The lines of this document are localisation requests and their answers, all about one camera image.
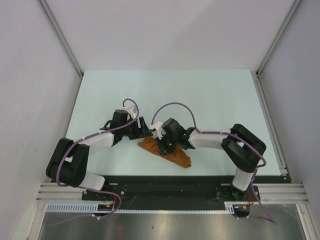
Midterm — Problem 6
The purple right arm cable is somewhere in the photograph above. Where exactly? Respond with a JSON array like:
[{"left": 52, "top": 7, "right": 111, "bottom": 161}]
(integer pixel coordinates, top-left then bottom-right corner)
[{"left": 151, "top": 101, "right": 278, "bottom": 225}]

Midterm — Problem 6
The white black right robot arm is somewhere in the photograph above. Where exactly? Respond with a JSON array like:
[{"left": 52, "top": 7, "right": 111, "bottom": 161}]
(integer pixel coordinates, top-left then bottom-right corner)
[{"left": 150, "top": 118, "right": 267, "bottom": 201}]

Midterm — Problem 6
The left aluminium corner post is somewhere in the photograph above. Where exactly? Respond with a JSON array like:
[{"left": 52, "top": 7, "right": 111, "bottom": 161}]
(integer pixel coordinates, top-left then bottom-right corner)
[{"left": 36, "top": 0, "right": 84, "bottom": 79}]

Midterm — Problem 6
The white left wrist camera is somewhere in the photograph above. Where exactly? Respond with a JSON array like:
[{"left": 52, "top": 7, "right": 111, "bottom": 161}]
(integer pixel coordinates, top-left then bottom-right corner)
[{"left": 122, "top": 106, "right": 138, "bottom": 121}]

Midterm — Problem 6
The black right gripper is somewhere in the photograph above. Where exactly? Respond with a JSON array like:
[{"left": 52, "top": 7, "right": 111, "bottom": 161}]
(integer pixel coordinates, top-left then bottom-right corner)
[{"left": 154, "top": 131, "right": 178, "bottom": 156}]

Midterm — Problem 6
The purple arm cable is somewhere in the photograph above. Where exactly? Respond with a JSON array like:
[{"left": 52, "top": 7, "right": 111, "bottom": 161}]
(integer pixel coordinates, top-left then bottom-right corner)
[
  {"left": 47, "top": 98, "right": 140, "bottom": 227},
  {"left": 151, "top": 101, "right": 278, "bottom": 225}
]

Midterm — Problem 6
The right aluminium corner post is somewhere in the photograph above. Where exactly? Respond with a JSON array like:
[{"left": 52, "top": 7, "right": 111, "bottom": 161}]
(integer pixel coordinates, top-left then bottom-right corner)
[{"left": 255, "top": 0, "right": 304, "bottom": 77}]

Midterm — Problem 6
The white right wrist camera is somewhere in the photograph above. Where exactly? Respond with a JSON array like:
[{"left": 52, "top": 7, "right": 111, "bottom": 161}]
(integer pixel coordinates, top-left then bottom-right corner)
[{"left": 149, "top": 121, "right": 166, "bottom": 140}]

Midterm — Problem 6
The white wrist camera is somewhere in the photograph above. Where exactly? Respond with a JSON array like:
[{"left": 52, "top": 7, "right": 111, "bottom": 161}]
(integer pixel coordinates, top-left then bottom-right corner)
[
  {"left": 122, "top": 106, "right": 138, "bottom": 121},
  {"left": 149, "top": 121, "right": 166, "bottom": 140}
]

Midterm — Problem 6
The aluminium corner post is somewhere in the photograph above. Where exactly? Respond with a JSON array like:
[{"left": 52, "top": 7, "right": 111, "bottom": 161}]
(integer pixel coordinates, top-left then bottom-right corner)
[
  {"left": 255, "top": 0, "right": 304, "bottom": 77},
  {"left": 36, "top": 0, "right": 84, "bottom": 79}
]

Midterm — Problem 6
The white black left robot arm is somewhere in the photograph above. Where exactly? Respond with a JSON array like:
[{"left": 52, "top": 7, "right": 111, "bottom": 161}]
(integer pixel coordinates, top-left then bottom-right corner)
[{"left": 45, "top": 107, "right": 153, "bottom": 200}]

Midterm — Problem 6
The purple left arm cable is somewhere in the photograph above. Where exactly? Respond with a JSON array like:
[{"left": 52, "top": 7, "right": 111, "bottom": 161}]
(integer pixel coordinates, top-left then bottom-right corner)
[{"left": 47, "top": 98, "right": 140, "bottom": 227}]

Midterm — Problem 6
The white slotted cable duct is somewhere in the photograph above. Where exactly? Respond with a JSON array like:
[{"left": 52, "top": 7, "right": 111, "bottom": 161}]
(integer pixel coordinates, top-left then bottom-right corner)
[{"left": 46, "top": 203, "right": 234, "bottom": 214}]

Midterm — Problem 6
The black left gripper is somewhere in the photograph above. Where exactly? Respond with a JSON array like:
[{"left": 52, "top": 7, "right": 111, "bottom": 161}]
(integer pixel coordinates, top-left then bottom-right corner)
[{"left": 120, "top": 116, "right": 152, "bottom": 140}]

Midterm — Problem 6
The orange cloth napkin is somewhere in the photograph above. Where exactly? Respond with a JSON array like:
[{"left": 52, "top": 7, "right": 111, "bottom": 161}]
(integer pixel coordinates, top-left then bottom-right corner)
[{"left": 138, "top": 136, "right": 192, "bottom": 168}]

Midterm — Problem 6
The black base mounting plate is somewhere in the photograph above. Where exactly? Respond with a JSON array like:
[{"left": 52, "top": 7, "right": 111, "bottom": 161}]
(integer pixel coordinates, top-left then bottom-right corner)
[{"left": 51, "top": 174, "right": 292, "bottom": 216}]

